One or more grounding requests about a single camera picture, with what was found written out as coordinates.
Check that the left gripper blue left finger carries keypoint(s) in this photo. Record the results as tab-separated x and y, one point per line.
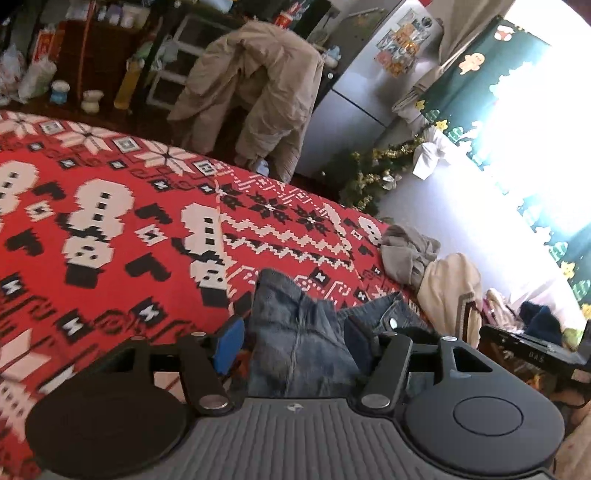
228	342

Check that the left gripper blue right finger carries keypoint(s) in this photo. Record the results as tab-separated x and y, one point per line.
356	338

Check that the blue denim shorts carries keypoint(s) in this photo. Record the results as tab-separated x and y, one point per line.
299	342

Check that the grey crumpled garment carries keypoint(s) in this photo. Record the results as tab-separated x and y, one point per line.
406	253

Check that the cream knit sweater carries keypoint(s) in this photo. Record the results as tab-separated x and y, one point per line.
451	296

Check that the red snowman patterned tablecloth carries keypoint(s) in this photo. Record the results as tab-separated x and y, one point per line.
106	236

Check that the small decorated christmas tree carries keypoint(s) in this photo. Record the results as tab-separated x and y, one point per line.
365	178

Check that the silver refrigerator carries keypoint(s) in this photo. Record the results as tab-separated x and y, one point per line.
386	47

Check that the green gingerbread curtain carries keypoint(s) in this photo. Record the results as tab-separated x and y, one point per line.
516	107

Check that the beige puffer jacket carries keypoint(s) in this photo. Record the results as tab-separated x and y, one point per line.
273	74

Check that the blue white ceramic pot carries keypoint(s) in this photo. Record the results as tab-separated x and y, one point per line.
59	92

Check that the black metal shelf table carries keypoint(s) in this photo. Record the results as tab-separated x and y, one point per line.
185	30

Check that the dark wooden drawer cabinet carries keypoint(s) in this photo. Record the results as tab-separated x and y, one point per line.
93	57

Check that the white plastic bag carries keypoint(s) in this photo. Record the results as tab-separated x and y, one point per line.
36	80

